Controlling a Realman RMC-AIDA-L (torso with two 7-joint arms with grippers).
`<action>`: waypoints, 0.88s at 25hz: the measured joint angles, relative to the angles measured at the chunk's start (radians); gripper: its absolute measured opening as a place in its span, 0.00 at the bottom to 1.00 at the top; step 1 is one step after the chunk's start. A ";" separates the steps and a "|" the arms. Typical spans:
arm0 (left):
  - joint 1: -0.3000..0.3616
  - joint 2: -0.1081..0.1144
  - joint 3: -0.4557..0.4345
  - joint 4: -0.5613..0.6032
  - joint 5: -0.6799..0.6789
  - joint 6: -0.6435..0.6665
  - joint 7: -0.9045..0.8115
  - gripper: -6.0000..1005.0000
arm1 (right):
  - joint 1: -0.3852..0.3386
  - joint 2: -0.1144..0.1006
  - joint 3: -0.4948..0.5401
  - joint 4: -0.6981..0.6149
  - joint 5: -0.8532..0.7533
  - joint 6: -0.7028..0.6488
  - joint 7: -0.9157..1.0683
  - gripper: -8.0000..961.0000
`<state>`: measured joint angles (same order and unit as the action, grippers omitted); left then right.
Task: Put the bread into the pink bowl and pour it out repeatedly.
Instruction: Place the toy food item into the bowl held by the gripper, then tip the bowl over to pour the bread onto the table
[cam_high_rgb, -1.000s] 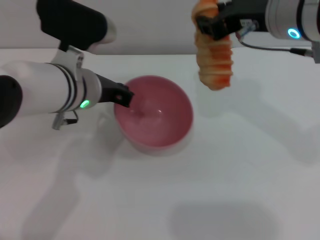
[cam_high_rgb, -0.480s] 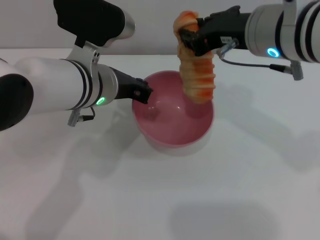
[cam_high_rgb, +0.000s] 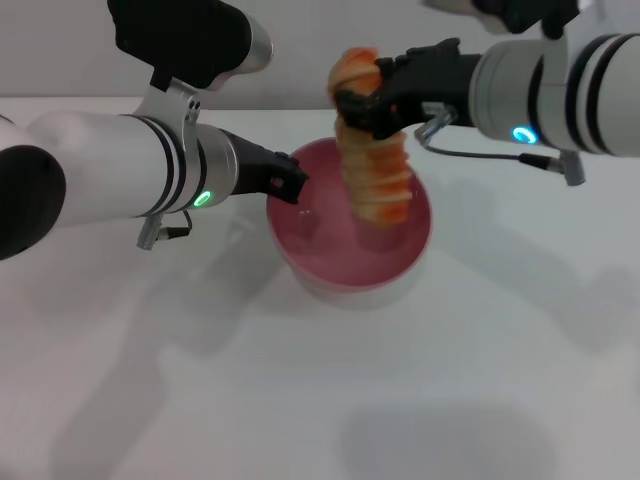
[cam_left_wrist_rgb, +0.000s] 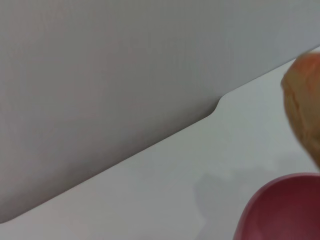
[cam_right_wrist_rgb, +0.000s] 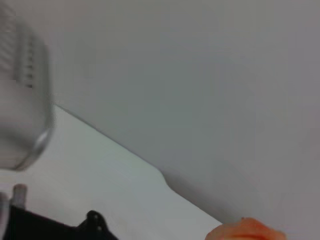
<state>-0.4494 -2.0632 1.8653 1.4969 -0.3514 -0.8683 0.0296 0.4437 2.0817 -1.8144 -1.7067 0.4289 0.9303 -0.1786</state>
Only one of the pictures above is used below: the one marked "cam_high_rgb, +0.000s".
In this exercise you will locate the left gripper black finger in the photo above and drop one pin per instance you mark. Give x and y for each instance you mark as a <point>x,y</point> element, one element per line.
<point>295,175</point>

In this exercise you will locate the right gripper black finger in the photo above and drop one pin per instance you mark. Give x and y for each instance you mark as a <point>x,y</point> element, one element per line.
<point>370,117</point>
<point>392,70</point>

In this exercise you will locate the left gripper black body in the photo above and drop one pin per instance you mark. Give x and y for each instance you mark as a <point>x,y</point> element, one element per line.
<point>252,170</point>

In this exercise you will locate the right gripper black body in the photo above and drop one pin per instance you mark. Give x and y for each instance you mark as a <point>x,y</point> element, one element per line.
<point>435,80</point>

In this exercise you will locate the orange ridged bread loaf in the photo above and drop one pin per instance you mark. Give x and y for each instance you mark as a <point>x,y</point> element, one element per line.
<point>375,175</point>

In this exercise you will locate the pink plastic bowl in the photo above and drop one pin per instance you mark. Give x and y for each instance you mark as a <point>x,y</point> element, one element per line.
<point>330,255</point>

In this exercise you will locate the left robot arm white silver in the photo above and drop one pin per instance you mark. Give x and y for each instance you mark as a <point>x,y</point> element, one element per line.
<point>100,165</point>

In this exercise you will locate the left silver camera bracket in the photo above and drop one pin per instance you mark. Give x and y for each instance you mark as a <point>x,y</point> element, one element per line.
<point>180,100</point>

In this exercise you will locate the silver camera bracket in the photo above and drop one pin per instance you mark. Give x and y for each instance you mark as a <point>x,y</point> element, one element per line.
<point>180,100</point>
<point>554,75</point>

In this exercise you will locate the right wrist camera black housing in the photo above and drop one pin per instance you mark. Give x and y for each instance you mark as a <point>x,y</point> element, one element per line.
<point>520,12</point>

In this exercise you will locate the right silver camera bracket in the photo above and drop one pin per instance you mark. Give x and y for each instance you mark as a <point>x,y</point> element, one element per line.
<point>554,75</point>

